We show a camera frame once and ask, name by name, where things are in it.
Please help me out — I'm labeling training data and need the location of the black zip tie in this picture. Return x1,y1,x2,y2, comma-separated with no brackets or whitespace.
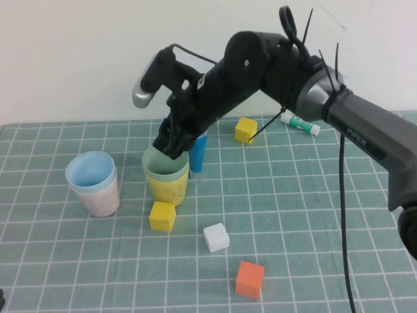
304,8,315,45
318,42,349,110
248,109,289,144

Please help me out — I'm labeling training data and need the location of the orange cube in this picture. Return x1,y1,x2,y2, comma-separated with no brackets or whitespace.
235,260,265,299

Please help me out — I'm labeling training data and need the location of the black cable loop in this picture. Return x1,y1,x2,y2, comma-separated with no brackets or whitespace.
278,5,319,69

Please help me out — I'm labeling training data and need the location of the tall blue paper cone cup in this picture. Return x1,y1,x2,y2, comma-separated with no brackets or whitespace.
188,130,209,179

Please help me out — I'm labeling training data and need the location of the yellow plastic cup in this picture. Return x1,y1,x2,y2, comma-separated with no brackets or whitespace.
145,168,190,207

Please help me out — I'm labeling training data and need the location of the light blue plastic cup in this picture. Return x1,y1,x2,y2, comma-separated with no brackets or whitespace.
65,151,117,196

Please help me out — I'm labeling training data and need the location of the yellow wooden cube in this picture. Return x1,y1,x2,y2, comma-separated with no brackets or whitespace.
234,117,258,144
149,201,177,233

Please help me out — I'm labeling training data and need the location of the white green glue stick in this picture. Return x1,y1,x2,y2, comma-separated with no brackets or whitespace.
280,110,321,136

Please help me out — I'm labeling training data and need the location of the green plastic cup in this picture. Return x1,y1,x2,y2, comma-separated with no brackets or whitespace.
142,145,190,181

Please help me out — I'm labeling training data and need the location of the white cube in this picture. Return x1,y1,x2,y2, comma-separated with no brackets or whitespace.
203,222,231,253

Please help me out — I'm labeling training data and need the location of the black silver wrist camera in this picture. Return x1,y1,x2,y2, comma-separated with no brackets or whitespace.
132,48,201,108

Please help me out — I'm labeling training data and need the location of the pink plastic cup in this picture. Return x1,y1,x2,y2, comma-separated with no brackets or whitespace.
70,169,121,218

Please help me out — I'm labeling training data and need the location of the thick black hanging cable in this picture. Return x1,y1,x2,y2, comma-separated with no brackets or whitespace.
338,135,358,313

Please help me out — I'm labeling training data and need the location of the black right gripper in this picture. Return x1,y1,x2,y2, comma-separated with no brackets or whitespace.
152,60,248,161

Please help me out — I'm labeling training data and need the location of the green grid tablecloth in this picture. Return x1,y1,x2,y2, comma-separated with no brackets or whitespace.
0,110,417,313

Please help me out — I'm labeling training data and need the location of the thin black camera cable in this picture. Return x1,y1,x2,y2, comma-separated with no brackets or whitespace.
169,43,218,66

